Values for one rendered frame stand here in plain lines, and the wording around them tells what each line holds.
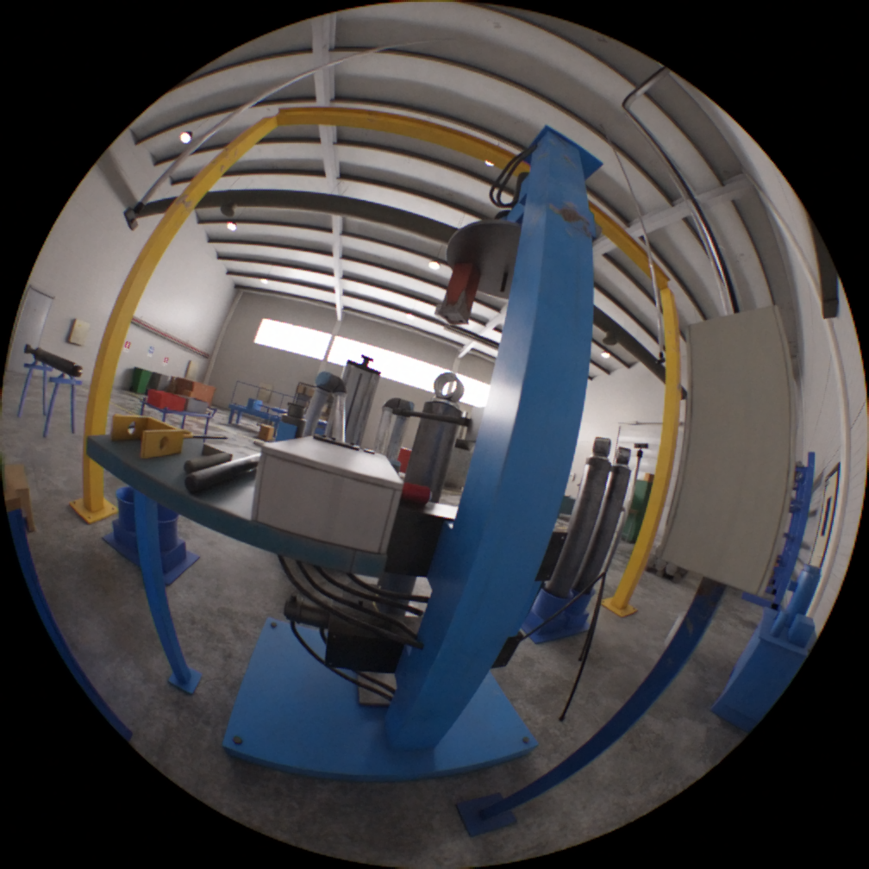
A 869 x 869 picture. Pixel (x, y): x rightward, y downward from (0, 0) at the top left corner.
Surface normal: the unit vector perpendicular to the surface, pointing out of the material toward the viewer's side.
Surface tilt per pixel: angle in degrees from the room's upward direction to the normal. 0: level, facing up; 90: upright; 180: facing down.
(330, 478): 90
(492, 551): 90
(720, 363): 90
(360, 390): 90
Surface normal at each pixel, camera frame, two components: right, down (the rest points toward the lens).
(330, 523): 0.25, 0.03
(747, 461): -0.93, -0.26
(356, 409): 0.59, 0.13
